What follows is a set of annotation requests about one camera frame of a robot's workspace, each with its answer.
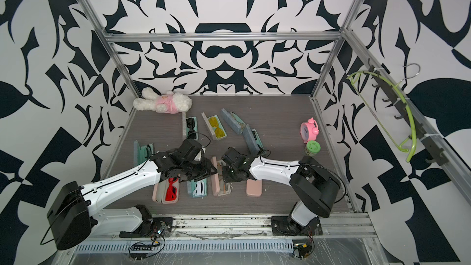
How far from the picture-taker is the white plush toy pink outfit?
1.04 meters

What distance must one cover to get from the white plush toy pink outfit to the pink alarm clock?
66 centimetres

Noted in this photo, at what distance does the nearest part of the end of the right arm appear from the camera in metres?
0.64

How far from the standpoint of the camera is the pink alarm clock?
0.93 m

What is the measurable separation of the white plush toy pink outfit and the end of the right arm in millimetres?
468
